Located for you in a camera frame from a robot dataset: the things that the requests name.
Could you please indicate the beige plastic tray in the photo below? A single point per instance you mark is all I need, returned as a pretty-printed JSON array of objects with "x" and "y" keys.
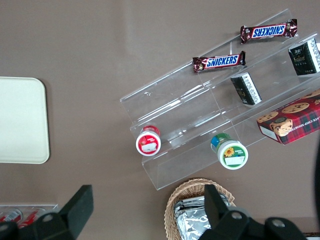
[{"x": 22, "y": 120}]

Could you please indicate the red lid jar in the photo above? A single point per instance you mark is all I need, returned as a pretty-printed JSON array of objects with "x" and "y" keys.
[{"x": 148, "y": 145}]

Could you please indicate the light wicker basket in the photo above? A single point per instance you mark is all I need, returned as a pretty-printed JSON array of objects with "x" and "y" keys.
[{"x": 170, "y": 212}]

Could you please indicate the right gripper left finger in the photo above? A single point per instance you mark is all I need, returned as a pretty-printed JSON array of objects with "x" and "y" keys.
[{"x": 75, "y": 210}]

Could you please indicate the Snickers chocolate bar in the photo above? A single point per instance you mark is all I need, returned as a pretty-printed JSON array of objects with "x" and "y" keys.
[
  {"x": 220, "y": 61},
  {"x": 268, "y": 31}
]

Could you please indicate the clear acrylic bottle rack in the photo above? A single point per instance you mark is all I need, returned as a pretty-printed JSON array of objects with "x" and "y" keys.
[{"x": 51, "y": 207}]

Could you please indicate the clear acrylic stepped stand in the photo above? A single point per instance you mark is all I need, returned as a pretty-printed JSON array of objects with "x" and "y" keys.
[{"x": 190, "y": 105}]

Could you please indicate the red tartan cookie box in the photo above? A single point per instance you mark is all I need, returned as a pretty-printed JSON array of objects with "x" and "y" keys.
[{"x": 292, "y": 120}]

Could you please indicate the red cola bottle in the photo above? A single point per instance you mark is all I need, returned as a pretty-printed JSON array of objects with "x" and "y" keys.
[
  {"x": 31, "y": 216},
  {"x": 10, "y": 215}
]

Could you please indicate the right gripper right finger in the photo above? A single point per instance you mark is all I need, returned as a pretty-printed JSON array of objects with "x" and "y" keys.
[{"x": 217, "y": 215}]

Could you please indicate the small black box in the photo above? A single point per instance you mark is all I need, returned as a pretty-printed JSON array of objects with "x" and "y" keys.
[
  {"x": 303, "y": 58},
  {"x": 246, "y": 90}
]

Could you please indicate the silver foil pack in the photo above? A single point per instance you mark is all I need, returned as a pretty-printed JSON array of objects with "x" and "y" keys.
[
  {"x": 192, "y": 202},
  {"x": 190, "y": 225}
]

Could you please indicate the green lid jar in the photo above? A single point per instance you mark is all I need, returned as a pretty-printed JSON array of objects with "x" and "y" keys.
[{"x": 232, "y": 155}]

